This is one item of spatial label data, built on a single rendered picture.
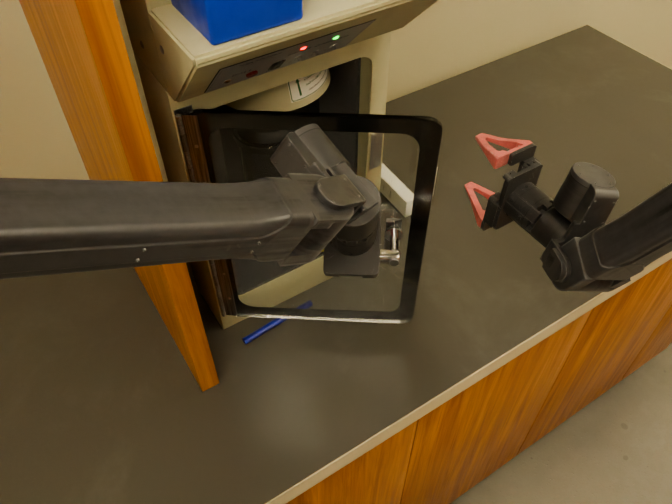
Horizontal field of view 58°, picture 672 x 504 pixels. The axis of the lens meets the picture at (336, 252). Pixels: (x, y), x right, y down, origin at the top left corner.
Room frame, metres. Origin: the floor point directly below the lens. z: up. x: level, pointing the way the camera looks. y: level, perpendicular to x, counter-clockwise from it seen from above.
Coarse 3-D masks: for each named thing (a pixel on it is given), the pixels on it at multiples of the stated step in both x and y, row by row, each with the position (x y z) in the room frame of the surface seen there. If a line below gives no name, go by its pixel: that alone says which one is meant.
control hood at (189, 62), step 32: (320, 0) 0.62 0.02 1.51; (352, 0) 0.62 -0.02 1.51; (384, 0) 0.62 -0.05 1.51; (416, 0) 0.65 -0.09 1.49; (160, 32) 0.57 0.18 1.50; (192, 32) 0.55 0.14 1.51; (288, 32) 0.56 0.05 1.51; (320, 32) 0.59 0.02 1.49; (384, 32) 0.73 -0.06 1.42; (192, 64) 0.51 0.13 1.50; (224, 64) 0.53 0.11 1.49; (192, 96) 0.58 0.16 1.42
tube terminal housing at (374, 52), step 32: (128, 0) 0.65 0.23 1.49; (160, 0) 0.61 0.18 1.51; (128, 32) 0.69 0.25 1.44; (160, 64) 0.60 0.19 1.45; (320, 64) 0.71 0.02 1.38; (384, 64) 0.77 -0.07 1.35; (160, 96) 0.63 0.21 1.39; (224, 96) 0.64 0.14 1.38; (384, 96) 0.77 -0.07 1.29; (160, 128) 0.66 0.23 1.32; (224, 320) 0.60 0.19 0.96
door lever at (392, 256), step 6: (390, 228) 0.58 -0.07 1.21; (396, 228) 0.58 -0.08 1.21; (384, 234) 0.58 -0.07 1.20; (390, 234) 0.57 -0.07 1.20; (396, 234) 0.57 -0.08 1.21; (402, 234) 0.57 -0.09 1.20; (390, 240) 0.56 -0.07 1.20; (396, 240) 0.56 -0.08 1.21; (390, 246) 0.55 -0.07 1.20; (396, 246) 0.55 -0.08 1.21; (384, 252) 0.54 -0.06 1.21; (390, 252) 0.54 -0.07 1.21; (396, 252) 0.54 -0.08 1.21; (384, 258) 0.53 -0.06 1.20; (390, 258) 0.53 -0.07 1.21; (396, 258) 0.53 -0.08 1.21; (396, 264) 0.53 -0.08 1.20
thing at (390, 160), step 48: (240, 144) 0.59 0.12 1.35; (336, 144) 0.58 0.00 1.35; (384, 144) 0.58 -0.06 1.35; (432, 144) 0.58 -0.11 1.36; (384, 192) 0.58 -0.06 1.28; (432, 192) 0.58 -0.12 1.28; (384, 240) 0.58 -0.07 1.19; (240, 288) 0.59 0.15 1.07; (288, 288) 0.59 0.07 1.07; (336, 288) 0.58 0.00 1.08; (384, 288) 0.58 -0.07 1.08
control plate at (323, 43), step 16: (336, 32) 0.61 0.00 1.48; (352, 32) 0.65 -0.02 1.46; (288, 48) 0.58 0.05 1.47; (320, 48) 0.65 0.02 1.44; (336, 48) 0.68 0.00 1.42; (240, 64) 0.55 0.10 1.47; (256, 64) 0.58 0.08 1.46; (288, 64) 0.64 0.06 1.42; (224, 80) 0.58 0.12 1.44; (240, 80) 0.61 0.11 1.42
